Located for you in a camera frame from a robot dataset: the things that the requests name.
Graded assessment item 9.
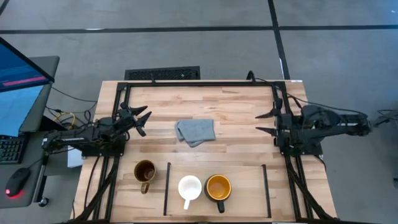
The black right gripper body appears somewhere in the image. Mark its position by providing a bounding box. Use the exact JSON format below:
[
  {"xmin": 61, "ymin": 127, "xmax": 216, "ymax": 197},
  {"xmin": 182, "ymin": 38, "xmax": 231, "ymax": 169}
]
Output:
[{"xmin": 276, "ymin": 113, "xmax": 301, "ymax": 147}]

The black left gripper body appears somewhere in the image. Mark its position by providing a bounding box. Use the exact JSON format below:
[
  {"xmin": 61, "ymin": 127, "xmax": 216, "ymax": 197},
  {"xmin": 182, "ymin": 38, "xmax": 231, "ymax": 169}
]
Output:
[{"xmin": 114, "ymin": 107, "xmax": 137, "ymax": 134}]

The brown green glazed mug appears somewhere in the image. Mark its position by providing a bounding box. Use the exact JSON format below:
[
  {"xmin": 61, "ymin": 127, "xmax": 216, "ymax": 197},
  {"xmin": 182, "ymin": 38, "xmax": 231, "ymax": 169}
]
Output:
[{"xmin": 133, "ymin": 159, "xmax": 158, "ymax": 195}]

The black mug yellow inside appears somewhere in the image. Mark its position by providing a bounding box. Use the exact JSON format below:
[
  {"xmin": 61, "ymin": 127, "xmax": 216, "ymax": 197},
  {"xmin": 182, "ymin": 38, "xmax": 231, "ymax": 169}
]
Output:
[{"xmin": 203, "ymin": 174, "xmax": 233, "ymax": 214}]

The small white mug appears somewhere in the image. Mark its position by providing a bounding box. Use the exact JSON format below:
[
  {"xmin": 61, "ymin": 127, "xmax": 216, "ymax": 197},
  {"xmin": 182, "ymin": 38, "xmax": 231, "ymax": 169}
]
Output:
[{"xmin": 177, "ymin": 175, "xmax": 203, "ymax": 211}]

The black floor vent grille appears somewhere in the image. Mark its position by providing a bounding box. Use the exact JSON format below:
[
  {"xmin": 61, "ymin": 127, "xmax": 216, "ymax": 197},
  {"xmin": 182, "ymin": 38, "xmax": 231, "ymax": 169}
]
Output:
[{"xmin": 124, "ymin": 65, "xmax": 201, "ymax": 81}]

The grey-blue folded cloth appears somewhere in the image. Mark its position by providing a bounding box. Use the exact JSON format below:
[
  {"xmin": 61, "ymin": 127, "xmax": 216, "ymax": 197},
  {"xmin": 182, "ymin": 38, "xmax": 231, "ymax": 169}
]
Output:
[{"xmin": 174, "ymin": 119, "xmax": 216, "ymax": 148}]

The white box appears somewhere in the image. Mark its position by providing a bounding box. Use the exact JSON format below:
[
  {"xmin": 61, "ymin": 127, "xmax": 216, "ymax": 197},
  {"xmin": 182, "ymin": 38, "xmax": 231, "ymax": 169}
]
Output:
[{"xmin": 67, "ymin": 146, "xmax": 83, "ymax": 169}]

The black desk foot bar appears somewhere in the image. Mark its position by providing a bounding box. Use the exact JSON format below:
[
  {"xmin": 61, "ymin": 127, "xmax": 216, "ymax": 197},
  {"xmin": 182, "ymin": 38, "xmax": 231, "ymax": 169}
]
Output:
[{"xmin": 40, "ymin": 115, "xmax": 67, "ymax": 132}]

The grey desk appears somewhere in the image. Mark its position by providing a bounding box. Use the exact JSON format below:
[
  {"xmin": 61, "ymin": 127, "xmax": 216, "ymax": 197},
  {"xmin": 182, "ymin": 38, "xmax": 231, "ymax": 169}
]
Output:
[{"xmin": 0, "ymin": 130, "xmax": 52, "ymax": 209}]

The grey floor power adapter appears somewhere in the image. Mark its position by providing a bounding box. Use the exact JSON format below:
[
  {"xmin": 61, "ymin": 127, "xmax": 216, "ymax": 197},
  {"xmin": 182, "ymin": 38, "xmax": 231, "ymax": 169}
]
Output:
[{"xmin": 373, "ymin": 110, "xmax": 398, "ymax": 126}]

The grey-framed computer monitor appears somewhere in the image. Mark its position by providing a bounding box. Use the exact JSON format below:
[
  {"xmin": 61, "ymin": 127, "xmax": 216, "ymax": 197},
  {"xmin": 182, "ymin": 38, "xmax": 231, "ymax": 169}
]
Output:
[{"xmin": 0, "ymin": 55, "xmax": 60, "ymax": 138}]

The black keyboard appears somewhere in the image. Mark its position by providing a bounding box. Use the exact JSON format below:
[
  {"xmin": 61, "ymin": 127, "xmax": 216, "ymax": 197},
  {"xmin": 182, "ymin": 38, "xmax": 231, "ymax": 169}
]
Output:
[{"xmin": 0, "ymin": 134, "xmax": 26, "ymax": 165}]

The black-framed computer monitor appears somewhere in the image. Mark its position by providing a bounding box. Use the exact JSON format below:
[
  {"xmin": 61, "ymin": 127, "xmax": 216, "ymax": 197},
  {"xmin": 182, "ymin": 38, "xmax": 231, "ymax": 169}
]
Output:
[{"xmin": 0, "ymin": 37, "xmax": 56, "ymax": 93}]

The black computer mouse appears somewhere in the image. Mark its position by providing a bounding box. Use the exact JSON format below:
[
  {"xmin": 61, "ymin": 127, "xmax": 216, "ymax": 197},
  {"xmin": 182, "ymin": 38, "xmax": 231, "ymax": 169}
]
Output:
[{"xmin": 4, "ymin": 167, "xmax": 31, "ymax": 198}]

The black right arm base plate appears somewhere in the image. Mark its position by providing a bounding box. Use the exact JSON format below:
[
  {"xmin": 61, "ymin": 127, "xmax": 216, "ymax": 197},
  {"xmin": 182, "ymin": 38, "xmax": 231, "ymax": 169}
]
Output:
[{"xmin": 279, "ymin": 136, "xmax": 324, "ymax": 157}]

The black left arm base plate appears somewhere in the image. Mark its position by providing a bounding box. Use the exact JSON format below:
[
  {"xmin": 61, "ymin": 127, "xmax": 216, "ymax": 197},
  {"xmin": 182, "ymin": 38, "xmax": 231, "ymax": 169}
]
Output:
[{"xmin": 81, "ymin": 136, "xmax": 127, "ymax": 157}]

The black looped cable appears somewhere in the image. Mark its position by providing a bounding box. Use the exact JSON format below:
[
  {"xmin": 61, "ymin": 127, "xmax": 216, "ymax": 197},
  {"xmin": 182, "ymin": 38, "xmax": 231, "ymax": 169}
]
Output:
[{"xmin": 246, "ymin": 70, "xmax": 268, "ymax": 83}]

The yellow cable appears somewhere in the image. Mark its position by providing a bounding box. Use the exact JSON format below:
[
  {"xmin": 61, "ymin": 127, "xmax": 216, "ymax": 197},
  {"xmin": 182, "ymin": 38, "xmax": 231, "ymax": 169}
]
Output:
[{"xmin": 55, "ymin": 111, "xmax": 76, "ymax": 128}]

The black floor cable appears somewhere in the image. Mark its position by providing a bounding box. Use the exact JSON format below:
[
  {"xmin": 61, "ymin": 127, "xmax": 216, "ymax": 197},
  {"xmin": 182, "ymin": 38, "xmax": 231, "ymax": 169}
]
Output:
[{"xmin": 51, "ymin": 86, "xmax": 98, "ymax": 103}]

